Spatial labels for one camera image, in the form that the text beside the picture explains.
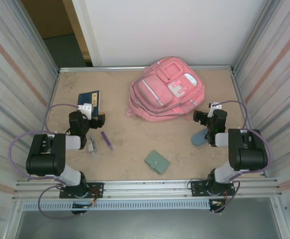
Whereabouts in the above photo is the purple pen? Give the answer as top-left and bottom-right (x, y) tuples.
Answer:
(100, 131), (115, 150)

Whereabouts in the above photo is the light blue fabric pencil case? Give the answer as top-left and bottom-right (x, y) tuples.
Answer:
(191, 128), (209, 147)

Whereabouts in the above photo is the dark blue book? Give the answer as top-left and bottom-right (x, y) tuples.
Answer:
(77, 91), (101, 120)

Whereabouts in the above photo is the pink backpack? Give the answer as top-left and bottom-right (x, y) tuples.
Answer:
(125, 56), (205, 122)

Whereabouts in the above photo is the green snap wallet notebook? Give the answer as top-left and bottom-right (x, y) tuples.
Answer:
(144, 150), (171, 175)

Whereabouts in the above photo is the grey metal sheet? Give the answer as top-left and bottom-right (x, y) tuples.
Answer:
(15, 210), (285, 239)

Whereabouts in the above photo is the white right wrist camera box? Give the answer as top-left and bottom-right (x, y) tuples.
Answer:
(207, 101), (222, 118)

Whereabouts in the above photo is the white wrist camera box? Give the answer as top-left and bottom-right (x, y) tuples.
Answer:
(77, 103), (95, 119)
(207, 101), (222, 118)

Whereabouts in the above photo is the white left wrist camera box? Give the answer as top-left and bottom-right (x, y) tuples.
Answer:
(77, 103), (95, 119)

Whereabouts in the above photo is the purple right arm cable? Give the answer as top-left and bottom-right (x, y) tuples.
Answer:
(213, 100), (273, 214)

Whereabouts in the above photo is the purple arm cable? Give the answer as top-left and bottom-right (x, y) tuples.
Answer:
(213, 100), (273, 214)
(8, 103), (86, 220)

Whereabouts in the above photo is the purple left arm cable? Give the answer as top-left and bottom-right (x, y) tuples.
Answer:
(8, 103), (86, 220)

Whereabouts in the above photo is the aluminium side frame rail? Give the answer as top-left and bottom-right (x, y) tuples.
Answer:
(30, 71), (61, 181)
(230, 69), (269, 178)

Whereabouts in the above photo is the aluminium table edge rail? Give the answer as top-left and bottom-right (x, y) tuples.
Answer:
(59, 65), (233, 73)

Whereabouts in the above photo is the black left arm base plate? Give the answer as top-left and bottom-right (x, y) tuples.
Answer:
(59, 182), (104, 199)

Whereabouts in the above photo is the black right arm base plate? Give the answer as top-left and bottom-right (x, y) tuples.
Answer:
(191, 180), (235, 198)

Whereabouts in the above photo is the wide aluminium mounting rail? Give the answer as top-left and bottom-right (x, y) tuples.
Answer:
(14, 178), (284, 200)

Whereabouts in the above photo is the slotted white cable duct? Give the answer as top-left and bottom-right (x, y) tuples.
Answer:
(22, 201), (211, 212)

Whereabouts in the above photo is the aluminium upright post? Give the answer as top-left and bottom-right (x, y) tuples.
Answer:
(233, 0), (279, 73)
(16, 0), (60, 73)

